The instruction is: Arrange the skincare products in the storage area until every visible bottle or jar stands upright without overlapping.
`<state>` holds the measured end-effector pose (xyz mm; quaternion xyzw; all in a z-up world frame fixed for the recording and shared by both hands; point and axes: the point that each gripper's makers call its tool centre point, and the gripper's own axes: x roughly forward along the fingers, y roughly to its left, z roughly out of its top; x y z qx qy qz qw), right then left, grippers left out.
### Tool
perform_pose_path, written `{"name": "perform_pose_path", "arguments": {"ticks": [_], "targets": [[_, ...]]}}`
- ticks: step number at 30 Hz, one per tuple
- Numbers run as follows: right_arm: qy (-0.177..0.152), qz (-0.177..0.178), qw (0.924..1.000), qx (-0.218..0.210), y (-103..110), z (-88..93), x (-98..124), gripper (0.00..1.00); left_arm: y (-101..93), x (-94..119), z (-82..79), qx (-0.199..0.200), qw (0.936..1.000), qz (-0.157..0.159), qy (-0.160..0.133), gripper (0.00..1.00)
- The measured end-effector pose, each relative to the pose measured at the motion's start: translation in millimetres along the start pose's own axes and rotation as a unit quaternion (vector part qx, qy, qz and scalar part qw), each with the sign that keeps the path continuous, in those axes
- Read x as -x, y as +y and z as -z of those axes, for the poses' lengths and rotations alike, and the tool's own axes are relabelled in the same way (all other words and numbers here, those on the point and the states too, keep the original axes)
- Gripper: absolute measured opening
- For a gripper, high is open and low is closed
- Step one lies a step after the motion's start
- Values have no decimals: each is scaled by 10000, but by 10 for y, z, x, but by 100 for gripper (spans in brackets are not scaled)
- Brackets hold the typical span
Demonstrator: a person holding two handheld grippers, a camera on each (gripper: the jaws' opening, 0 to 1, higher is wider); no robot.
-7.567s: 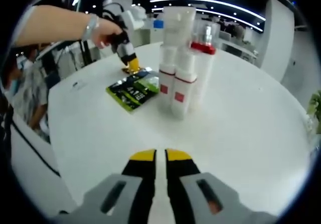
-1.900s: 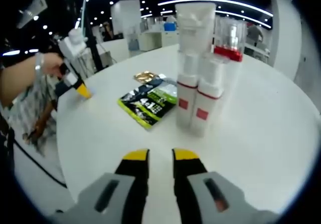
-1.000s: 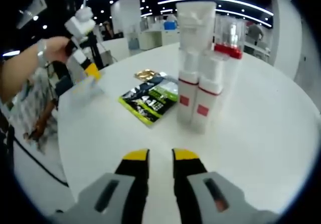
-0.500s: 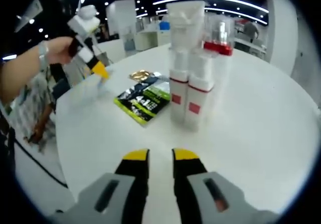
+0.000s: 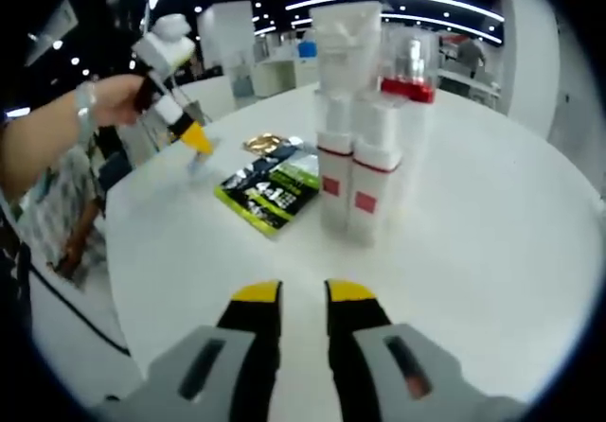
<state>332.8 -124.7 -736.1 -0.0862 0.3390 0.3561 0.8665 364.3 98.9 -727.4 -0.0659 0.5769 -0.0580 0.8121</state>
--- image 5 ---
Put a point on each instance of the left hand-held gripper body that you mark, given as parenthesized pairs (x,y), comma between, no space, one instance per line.
(165,48)

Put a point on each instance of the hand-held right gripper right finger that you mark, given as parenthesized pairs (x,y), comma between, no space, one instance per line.
(360,332)

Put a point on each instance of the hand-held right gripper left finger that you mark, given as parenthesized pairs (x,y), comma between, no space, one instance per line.
(251,337)

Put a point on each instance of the gold patterned skincare packet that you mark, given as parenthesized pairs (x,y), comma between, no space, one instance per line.
(262,144)

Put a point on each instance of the green and blue skincare packet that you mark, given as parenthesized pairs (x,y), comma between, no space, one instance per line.
(270,195)

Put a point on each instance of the white boxed skincare bottle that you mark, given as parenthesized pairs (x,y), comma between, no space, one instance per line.
(333,176)
(374,171)

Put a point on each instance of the clear red-based skincare bottle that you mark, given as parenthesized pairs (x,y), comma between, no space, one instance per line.
(409,88)

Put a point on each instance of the blue storage box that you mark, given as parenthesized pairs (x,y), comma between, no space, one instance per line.
(306,49)

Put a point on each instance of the person's left hand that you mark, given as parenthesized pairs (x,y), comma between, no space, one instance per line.
(116,100)

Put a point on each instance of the person's printed clothing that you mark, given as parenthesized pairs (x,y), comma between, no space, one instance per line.
(52,218)

